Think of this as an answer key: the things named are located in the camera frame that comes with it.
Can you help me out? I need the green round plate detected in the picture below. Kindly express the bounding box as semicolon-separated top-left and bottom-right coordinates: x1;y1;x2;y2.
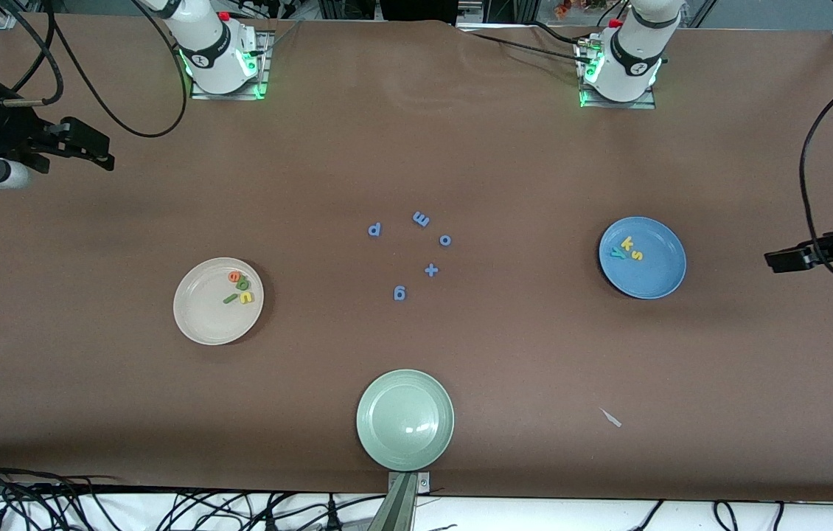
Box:
356;369;456;471

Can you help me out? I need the brown table cover sheet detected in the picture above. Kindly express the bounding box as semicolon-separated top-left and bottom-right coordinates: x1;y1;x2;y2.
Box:
0;11;833;504

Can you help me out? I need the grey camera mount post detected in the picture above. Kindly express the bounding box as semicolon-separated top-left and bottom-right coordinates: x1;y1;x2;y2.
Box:
369;472;431;531

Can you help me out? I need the orange plastic object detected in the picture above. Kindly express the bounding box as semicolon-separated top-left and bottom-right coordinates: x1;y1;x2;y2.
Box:
555;0;609;19

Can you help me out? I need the black cable on cover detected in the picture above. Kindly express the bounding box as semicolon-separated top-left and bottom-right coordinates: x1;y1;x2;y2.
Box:
459;28;588;64
527;19;585;45

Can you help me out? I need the beige round plate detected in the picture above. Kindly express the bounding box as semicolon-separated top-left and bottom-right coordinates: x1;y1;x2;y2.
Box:
173;257;265;346

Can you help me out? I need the blue round plate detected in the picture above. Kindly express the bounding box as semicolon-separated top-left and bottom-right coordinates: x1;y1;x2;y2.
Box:
599;216;687;300

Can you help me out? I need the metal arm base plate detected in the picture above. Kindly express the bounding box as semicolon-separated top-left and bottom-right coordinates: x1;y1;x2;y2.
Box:
579;37;658;111
190;29;271;101

